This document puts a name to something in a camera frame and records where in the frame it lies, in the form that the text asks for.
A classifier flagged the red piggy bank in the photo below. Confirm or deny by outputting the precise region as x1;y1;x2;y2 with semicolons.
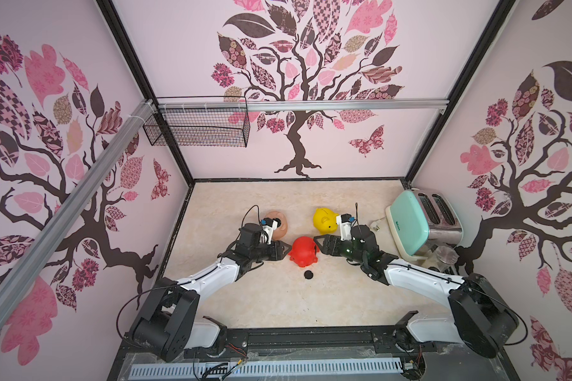
289;237;319;268

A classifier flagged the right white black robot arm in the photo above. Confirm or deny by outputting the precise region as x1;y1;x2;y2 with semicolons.
314;225;521;359

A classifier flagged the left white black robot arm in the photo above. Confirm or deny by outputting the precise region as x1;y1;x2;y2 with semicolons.
115;220;292;362

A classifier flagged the yellow piggy bank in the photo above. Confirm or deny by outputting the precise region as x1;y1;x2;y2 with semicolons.
312;207;338;235

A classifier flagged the white toaster plug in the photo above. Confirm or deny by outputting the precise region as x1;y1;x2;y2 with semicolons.
370;217;389;232

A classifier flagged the mint green toaster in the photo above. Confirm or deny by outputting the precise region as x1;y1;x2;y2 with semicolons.
385;188;463;262

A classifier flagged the glass jar black lid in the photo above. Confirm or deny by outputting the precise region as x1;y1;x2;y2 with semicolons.
427;245;459;274

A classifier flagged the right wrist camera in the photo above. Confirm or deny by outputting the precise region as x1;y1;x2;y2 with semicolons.
336;214;356;241

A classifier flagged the white cable duct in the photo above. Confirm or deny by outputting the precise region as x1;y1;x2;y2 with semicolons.
126;358;404;380

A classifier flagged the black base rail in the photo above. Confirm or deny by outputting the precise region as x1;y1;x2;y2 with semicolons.
132;325;403;362

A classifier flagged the black wire basket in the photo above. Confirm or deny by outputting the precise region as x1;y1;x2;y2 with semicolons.
143;96;251;148

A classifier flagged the back aluminium rail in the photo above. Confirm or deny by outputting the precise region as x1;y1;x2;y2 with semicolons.
159;98;449;112

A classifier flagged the aluminium rail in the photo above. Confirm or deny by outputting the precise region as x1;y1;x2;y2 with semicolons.
159;98;449;112
0;98;156;353

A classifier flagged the left aluminium rail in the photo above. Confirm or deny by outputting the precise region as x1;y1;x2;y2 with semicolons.
0;98;156;353

